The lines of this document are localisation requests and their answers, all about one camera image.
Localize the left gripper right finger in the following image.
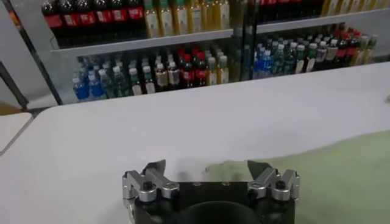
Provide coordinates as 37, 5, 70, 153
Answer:
246, 159, 301, 201

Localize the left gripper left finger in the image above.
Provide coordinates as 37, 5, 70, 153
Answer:
121, 159, 180, 203

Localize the light green polo shirt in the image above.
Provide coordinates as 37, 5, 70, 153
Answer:
202, 130, 390, 224

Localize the dark bottle white label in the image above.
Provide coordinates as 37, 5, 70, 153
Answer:
128, 67, 143, 96
294, 44, 307, 74
305, 43, 318, 73
142, 65, 156, 94

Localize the green tinted water bottle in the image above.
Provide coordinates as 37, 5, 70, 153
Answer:
112, 66, 130, 97
272, 44, 285, 76
283, 42, 297, 75
99, 69, 116, 99

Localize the dark bottle tan label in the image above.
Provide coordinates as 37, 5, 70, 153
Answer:
167, 60, 180, 91
316, 41, 328, 71
325, 38, 338, 69
155, 63, 169, 92

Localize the blue water bottle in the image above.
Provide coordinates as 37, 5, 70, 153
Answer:
72, 75, 91, 101
88, 72, 105, 100
261, 50, 273, 79
253, 51, 263, 79

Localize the red cap cola bottle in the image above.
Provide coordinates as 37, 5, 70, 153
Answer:
111, 0, 129, 39
194, 52, 208, 87
336, 32, 350, 68
94, 0, 114, 40
127, 0, 146, 37
347, 30, 361, 66
77, 0, 98, 42
41, 0, 64, 46
182, 54, 195, 89
60, 0, 80, 43

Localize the yellow juice bottle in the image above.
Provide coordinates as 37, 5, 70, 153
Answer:
158, 0, 175, 37
207, 57, 218, 86
218, 55, 230, 85
215, 0, 232, 31
187, 0, 204, 34
353, 35, 370, 66
201, 0, 218, 33
143, 0, 160, 39
172, 0, 190, 36

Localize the white beverage display cabinet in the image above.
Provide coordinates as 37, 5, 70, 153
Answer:
5, 0, 244, 106
240, 0, 390, 82

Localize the white metal shelf board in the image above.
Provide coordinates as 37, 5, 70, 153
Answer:
50, 29, 235, 58
255, 7, 390, 35

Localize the black slanted pole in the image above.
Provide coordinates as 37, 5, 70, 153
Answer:
0, 60, 30, 110

